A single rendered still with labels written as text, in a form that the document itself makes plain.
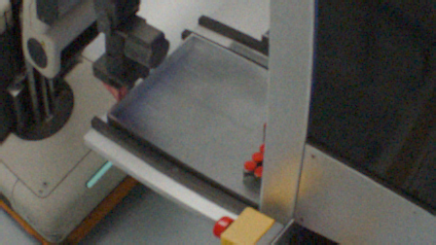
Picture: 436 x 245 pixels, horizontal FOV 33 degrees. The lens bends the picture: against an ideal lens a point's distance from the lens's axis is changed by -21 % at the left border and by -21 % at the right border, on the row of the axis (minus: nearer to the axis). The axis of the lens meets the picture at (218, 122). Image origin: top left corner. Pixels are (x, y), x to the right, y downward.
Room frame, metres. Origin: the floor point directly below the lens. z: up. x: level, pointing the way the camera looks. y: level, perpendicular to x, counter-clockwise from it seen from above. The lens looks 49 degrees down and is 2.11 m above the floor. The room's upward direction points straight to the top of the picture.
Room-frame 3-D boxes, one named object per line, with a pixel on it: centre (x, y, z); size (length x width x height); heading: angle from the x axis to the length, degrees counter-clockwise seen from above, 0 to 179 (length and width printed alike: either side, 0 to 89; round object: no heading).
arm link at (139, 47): (1.09, 0.14, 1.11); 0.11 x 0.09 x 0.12; 54
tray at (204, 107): (1.07, -0.01, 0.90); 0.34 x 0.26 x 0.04; 54
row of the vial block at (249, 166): (1.00, -0.10, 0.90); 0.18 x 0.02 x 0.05; 144
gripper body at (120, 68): (1.11, 0.18, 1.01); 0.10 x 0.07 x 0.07; 54
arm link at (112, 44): (1.11, 0.17, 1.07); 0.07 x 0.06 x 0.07; 54
